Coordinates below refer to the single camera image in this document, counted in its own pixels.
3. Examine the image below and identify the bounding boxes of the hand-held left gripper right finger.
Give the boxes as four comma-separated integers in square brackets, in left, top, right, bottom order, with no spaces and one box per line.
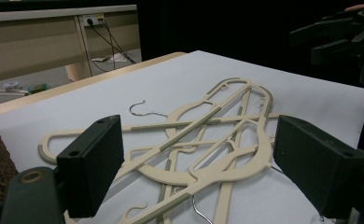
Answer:
[273,114,364,219]

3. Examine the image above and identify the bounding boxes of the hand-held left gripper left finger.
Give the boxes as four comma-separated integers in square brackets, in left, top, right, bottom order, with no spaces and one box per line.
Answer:
[56,114,126,219]

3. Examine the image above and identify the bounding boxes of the cream plastic clothes hanger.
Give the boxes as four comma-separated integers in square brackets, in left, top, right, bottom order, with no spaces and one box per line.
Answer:
[37,112,281,224]
[119,84,276,224]
[118,77,257,182]

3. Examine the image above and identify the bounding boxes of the black curtain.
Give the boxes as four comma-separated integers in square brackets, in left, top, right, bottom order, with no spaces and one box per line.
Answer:
[135,0,364,155]

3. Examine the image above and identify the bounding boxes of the green toy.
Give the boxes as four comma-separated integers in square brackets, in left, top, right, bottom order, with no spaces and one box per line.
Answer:
[27,82,51,95]

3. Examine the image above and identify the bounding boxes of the white paper scrap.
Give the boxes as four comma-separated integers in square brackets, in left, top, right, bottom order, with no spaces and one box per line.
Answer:
[91,51,132,63]

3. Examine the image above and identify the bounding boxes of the small white plastic object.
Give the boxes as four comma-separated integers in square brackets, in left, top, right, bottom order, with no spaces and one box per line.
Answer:
[2,80,20,91]

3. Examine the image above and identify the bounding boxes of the white table sheet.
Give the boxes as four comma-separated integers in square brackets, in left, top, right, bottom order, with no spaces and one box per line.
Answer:
[0,49,364,224]

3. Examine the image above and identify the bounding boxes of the beige wooden desk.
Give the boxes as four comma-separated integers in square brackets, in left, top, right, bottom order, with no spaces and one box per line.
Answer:
[0,4,141,85]

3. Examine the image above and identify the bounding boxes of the white power strip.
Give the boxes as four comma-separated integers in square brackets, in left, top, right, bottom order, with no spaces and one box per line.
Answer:
[81,13,105,28]

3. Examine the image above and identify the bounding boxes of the white cord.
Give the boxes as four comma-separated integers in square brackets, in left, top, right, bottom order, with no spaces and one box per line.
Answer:
[0,88,29,98]

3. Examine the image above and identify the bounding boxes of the black power cable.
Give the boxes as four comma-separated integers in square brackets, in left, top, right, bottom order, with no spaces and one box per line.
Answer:
[89,19,137,65]
[91,19,118,73]

